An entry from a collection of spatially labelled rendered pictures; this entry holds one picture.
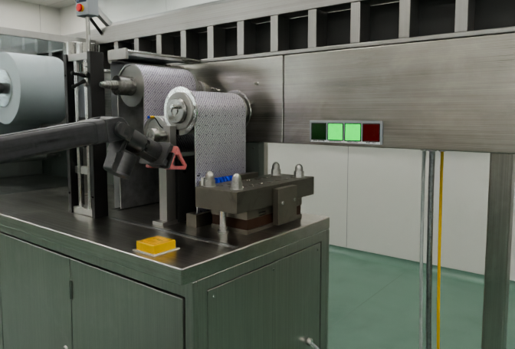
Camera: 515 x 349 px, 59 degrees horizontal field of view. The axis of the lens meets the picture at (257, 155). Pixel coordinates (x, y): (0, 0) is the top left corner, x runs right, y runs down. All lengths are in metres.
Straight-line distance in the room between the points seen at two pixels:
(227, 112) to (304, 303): 0.65
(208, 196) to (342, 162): 2.88
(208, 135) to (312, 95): 0.36
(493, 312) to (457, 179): 2.27
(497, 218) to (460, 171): 2.27
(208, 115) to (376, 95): 0.51
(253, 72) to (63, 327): 1.03
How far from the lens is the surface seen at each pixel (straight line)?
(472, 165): 3.73
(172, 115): 1.42
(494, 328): 1.59
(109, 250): 1.25
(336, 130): 1.45
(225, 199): 1.26
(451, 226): 3.84
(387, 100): 1.39
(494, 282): 1.55
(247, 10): 1.71
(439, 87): 1.34
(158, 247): 1.16
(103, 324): 1.42
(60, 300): 1.60
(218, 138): 1.46
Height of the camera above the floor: 1.24
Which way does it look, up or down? 5 degrees down
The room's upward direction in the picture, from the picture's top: straight up
